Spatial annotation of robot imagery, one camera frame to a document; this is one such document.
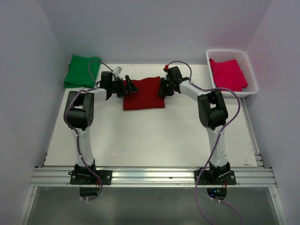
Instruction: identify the white plastic basket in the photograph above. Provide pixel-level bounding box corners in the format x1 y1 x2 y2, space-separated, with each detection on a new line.
206 49 258 98

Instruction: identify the folded green t shirt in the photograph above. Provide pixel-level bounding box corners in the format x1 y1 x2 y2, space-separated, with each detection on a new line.
63 54 101 88

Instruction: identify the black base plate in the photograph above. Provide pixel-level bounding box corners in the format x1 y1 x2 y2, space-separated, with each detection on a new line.
68 170 112 185
194 170 237 185

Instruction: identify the aluminium extrusion rail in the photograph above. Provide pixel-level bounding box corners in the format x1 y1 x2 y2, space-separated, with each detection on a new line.
30 166 277 188

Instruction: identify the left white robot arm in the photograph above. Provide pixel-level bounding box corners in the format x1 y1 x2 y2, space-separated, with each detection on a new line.
63 71 139 184

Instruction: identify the pink red t shirt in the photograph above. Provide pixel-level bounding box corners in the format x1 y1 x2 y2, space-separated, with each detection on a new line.
209 59 248 91

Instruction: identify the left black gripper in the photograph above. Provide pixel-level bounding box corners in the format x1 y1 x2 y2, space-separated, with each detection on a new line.
110 76 138 98

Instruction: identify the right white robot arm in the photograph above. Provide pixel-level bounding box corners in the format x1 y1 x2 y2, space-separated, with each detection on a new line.
158 65 231 184

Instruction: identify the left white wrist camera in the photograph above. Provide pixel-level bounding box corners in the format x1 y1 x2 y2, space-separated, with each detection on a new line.
113 67 122 76

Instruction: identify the dark red t shirt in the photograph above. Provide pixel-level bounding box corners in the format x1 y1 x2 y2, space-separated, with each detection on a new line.
123 77 165 111

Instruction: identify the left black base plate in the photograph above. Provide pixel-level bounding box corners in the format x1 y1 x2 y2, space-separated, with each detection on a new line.
68 170 112 185

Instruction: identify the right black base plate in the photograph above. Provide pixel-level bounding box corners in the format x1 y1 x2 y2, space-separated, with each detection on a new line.
194 170 237 185

